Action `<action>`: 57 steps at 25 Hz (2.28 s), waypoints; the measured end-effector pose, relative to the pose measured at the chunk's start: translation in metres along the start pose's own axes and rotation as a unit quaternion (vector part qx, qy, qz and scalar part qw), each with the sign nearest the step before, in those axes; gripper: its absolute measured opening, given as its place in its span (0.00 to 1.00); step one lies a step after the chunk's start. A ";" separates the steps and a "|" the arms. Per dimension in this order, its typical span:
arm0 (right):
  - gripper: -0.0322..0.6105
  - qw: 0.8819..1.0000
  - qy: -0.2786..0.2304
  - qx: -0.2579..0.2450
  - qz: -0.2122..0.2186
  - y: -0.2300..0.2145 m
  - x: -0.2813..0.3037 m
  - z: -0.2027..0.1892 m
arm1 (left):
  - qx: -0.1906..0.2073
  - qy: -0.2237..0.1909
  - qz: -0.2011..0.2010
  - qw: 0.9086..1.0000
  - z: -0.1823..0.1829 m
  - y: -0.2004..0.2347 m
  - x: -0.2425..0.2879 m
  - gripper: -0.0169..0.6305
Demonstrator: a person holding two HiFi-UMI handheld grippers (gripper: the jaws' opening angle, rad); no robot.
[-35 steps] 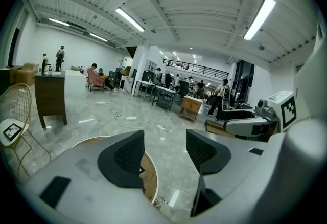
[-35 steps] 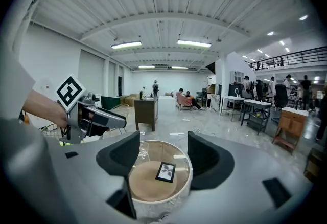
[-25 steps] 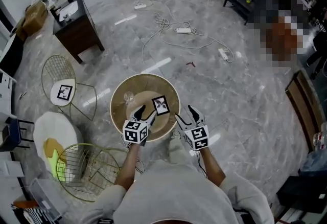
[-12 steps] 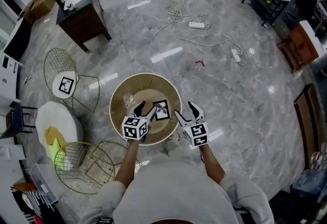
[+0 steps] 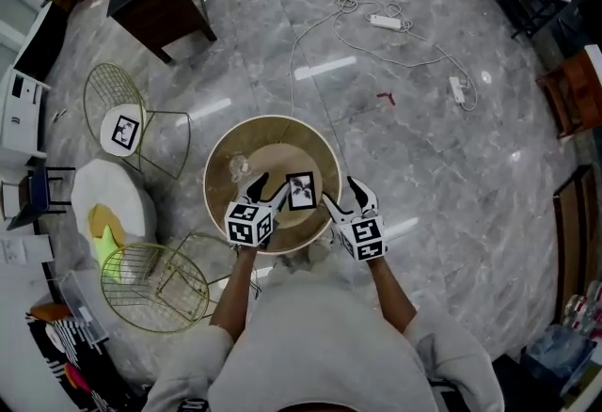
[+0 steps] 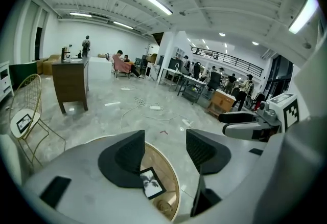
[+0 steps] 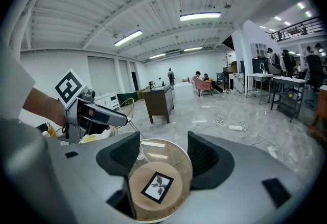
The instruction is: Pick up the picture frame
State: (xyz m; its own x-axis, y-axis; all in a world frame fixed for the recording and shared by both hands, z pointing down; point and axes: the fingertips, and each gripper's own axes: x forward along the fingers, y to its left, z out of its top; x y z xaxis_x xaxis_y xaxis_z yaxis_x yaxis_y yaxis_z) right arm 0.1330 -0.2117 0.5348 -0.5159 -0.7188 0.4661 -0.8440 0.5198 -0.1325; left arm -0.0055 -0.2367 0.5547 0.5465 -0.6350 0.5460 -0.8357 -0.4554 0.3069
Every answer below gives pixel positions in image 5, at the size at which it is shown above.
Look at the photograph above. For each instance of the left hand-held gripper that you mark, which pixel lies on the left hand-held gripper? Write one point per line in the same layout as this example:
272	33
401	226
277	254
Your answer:
247	224

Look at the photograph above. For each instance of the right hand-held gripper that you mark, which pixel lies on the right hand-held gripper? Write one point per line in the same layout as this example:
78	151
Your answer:
364	236

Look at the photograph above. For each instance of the person's right forearm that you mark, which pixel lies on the person's right forearm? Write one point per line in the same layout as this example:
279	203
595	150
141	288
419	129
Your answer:
390	292

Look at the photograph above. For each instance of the person's left forearm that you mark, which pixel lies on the person's left forearm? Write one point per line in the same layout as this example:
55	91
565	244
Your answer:
235	292

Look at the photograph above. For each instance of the round glass-top side table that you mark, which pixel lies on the round glass-top side table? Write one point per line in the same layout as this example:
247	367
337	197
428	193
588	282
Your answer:
226	194

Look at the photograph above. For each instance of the clear glass light bulb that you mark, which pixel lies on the clear glass light bulb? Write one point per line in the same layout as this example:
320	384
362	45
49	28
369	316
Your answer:
239	168

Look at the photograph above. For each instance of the red floor scrap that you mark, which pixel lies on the red floor scrap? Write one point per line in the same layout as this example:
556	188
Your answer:
386	97

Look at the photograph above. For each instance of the person's grey sweatshirt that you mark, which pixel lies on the person's grey sweatshirt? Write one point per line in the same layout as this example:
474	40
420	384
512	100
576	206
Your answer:
320	353

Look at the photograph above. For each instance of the white power strip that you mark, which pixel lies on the white power strip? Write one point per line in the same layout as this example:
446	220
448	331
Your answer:
385	22
456	89

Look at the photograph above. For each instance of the white pouf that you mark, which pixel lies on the white pouf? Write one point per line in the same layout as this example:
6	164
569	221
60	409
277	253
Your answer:
113	189

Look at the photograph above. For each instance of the yellow cushion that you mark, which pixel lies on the yellow cushion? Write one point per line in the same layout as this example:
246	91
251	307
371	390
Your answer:
107	222

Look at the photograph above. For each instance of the white round seat cushion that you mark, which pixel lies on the white round seat cushion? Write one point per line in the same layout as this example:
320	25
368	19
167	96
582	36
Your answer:
110	139

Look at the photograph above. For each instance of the green star pillow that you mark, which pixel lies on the green star pillow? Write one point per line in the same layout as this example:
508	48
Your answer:
109	255

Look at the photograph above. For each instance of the clear plastic box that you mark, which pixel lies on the clear plastic box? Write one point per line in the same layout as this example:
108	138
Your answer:
82	306

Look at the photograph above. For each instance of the blue black stool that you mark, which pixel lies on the blue black stool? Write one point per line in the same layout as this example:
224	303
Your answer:
40	194

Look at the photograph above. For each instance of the orange wooden cabinet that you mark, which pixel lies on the orange wooden cabinet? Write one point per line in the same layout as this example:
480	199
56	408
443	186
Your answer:
571	90

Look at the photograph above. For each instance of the black white striped cloth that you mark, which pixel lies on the black white striped cloth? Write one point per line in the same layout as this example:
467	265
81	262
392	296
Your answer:
70	353

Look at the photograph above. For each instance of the pack of water bottles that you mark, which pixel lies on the pack of water bottles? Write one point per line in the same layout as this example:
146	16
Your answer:
585	306

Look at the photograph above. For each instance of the blue plastic bag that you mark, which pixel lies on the blue plastic bag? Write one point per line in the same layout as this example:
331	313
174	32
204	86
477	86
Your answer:
559	353

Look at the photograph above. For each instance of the white cabinet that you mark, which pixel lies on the white cabinet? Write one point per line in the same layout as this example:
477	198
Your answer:
21	118

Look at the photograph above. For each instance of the dark panel cabinet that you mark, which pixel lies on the dark panel cabinet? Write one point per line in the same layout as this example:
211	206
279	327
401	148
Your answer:
42	48

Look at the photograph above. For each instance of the brown wooden frame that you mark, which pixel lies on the brown wooden frame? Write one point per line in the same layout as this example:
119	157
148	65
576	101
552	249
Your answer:
581	241

